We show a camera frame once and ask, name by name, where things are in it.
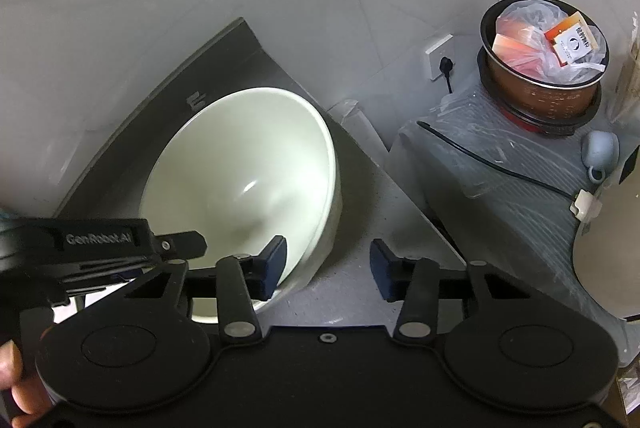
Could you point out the black power plug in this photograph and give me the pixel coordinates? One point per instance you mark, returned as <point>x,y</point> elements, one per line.
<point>446,68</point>

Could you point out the copper rice cooker pot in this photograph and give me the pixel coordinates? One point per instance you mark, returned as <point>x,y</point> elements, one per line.
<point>545,95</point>

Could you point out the person's left hand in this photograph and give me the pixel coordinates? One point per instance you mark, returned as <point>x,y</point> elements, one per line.
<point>22,383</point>

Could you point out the pale blue mug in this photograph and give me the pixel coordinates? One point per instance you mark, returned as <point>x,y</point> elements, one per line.
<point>600,150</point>

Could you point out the white wall socket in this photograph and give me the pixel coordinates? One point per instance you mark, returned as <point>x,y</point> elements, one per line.
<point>439,53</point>

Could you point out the cardboard box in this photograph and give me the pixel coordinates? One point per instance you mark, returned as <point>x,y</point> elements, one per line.
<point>631,398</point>

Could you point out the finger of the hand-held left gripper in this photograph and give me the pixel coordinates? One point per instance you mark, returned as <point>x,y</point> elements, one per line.
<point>122,277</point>
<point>185,244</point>

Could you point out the cream round appliance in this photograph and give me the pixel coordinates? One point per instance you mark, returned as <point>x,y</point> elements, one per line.
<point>610,268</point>

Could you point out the clear plastic bag of packets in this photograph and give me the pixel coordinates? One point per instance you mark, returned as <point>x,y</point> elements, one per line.
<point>530,33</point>

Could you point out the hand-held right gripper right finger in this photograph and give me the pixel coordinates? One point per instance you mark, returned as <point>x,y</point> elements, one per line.
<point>381,270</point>

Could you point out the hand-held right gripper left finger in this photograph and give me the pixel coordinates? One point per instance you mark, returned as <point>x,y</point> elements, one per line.
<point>273,264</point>

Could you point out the large white bowl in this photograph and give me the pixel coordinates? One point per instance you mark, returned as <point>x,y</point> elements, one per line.
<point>240,188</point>

